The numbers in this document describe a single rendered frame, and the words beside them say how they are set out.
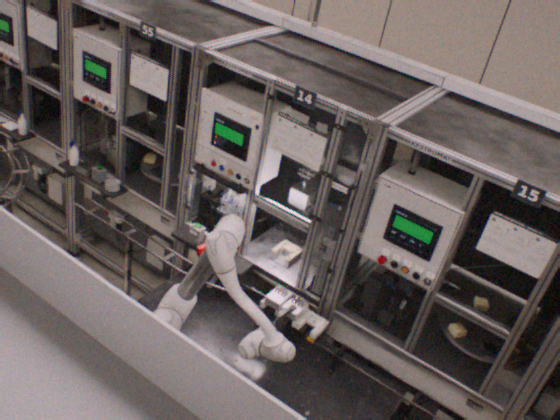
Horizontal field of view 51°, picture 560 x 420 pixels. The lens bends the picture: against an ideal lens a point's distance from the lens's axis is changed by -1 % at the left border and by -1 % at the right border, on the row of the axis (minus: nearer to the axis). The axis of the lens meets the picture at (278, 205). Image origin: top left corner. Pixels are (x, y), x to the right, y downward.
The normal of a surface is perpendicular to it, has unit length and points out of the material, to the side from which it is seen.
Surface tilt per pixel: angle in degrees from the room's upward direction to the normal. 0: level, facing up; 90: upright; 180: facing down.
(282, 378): 0
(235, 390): 90
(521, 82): 90
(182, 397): 90
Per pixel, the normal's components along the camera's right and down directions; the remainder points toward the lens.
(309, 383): 0.17, -0.83
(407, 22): -0.56, 0.37
